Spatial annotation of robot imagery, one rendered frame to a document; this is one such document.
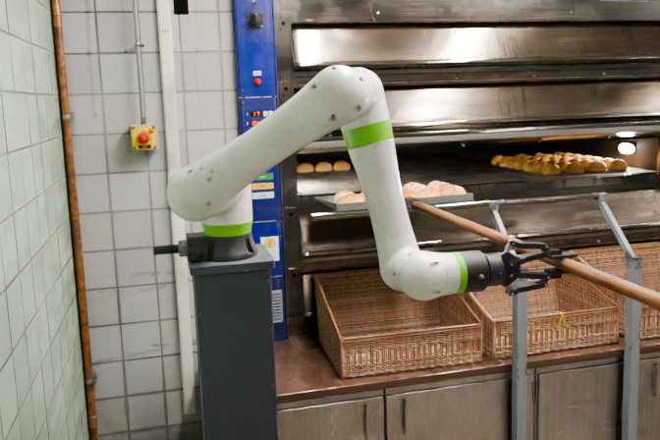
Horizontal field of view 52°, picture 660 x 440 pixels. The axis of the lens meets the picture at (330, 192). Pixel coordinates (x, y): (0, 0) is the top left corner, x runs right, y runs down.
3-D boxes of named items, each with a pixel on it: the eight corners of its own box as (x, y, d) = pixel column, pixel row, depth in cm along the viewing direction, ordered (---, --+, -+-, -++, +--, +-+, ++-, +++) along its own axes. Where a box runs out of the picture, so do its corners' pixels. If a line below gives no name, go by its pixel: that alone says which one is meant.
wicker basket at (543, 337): (440, 321, 301) (440, 260, 297) (552, 307, 315) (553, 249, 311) (492, 361, 255) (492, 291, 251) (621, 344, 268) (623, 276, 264)
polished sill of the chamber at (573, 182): (296, 204, 287) (295, 195, 287) (658, 179, 328) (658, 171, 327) (298, 206, 281) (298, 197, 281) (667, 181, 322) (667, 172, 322)
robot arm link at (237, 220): (188, 239, 165) (183, 161, 162) (215, 226, 180) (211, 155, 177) (237, 240, 162) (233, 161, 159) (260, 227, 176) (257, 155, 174)
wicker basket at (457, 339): (313, 335, 289) (311, 272, 285) (437, 321, 301) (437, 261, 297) (340, 381, 242) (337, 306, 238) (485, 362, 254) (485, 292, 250)
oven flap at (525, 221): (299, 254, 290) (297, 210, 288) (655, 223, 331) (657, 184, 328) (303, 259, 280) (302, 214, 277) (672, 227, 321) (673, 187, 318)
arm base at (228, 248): (153, 268, 161) (152, 244, 160) (154, 254, 176) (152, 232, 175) (261, 258, 167) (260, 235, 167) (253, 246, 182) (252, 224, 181)
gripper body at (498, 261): (474, 248, 155) (510, 246, 158) (473, 284, 156) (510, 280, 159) (490, 255, 148) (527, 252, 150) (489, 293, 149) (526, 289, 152)
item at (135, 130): (132, 150, 263) (130, 124, 261) (158, 148, 265) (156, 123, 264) (131, 151, 256) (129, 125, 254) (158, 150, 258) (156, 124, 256)
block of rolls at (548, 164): (488, 164, 381) (488, 154, 380) (563, 160, 392) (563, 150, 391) (546, 176, 323) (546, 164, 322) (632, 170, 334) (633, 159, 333)
